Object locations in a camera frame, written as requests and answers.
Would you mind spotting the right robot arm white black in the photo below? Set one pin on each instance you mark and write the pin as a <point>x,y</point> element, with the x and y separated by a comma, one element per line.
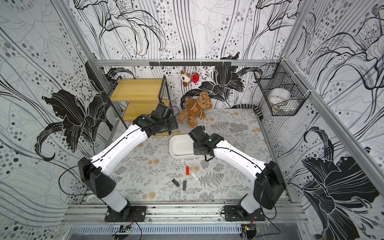
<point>267,179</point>

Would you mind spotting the white square usb flash drive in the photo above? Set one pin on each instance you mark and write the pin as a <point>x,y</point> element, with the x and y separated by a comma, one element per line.
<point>194,176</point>

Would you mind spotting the black hook rail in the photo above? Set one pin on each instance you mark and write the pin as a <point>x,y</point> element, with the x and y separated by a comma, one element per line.
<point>192,63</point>

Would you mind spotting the white plastic storage box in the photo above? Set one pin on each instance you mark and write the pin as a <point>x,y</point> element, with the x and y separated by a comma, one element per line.
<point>181,147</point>

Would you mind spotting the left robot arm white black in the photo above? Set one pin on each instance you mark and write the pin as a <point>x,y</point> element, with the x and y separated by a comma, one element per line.
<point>95,172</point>

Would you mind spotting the small black electronics module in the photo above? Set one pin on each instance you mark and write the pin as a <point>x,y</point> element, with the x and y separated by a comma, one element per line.
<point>249,231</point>

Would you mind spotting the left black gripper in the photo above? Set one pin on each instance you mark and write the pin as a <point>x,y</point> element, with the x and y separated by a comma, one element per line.
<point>173,123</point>

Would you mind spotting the white tape roll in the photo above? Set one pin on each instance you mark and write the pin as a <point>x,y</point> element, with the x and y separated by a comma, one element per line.
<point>278,95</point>

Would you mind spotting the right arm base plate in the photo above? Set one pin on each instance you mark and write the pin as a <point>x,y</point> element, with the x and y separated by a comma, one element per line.
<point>237,213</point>

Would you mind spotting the brown teddy bear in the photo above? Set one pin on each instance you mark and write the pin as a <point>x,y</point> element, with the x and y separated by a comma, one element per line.
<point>195,109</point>

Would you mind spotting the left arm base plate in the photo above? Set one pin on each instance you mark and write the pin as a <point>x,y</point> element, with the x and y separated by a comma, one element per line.
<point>128,214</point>

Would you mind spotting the striped fabric piece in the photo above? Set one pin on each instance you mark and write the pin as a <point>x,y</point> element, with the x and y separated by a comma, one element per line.
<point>255,109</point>

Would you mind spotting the black wire basket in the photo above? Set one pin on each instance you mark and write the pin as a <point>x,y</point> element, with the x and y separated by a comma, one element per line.
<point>271,76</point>

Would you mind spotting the small hanging plush dog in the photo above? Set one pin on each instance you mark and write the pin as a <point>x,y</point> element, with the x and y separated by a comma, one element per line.
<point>185,78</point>

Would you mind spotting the red hanging plush toy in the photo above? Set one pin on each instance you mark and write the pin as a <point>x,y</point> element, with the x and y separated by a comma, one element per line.
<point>195,77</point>

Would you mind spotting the wooden shelf black metal frame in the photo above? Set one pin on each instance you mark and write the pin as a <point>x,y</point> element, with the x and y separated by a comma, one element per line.
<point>142,96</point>

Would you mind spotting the black swivel usb flash drive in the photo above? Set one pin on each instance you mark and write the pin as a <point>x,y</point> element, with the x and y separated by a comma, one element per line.
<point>176,183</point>

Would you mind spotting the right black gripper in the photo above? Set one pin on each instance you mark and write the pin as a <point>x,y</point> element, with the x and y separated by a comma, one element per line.
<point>199,145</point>

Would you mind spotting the small circuit board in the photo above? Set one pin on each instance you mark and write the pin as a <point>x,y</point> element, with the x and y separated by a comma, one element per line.
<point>125,229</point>

